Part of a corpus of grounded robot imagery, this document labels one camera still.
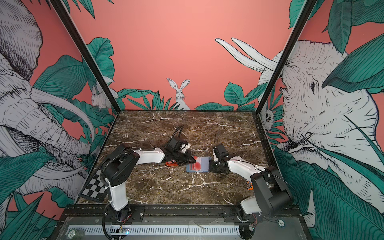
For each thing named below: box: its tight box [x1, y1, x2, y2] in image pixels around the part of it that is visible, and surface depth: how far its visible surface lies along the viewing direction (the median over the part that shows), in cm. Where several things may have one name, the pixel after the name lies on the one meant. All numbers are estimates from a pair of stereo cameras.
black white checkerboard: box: [78, 168, 107, 202], surface depth 80 cm
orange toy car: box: [246, 181, 254, 191], surface depth 84 cm
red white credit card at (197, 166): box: [189, 156, 202, 171], surface depth 91 cm
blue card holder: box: [186, 156, 211, 173], surface depth 90 cm
